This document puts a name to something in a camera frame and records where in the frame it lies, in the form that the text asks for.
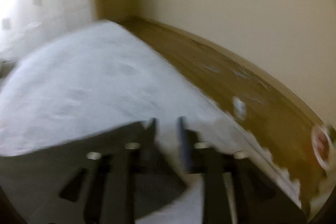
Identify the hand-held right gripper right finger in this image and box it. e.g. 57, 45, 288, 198
176, 116, 307, 224

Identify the black towel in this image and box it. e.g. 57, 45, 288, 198
0, 120, 187, 224

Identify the red and white round object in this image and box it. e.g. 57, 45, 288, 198
311, 124, 333, 170

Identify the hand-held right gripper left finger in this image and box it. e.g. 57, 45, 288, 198
60, 118, 158, 224

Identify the grey butterfly print blanket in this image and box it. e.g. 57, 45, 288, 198
0, 20, 302, 224

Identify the small white object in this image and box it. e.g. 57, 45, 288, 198
232, 97, 247, 120

